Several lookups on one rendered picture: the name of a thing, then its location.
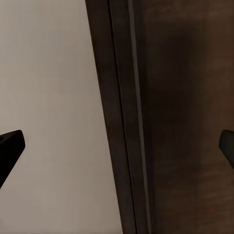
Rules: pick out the cabinet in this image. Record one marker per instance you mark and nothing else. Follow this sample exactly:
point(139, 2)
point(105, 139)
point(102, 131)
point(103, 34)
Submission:
point(165, 70)

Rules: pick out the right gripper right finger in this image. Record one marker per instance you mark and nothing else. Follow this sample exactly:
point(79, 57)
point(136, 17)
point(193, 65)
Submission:
point(226, 145)

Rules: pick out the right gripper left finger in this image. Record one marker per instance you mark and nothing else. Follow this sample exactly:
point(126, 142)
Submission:
point(12, 145)

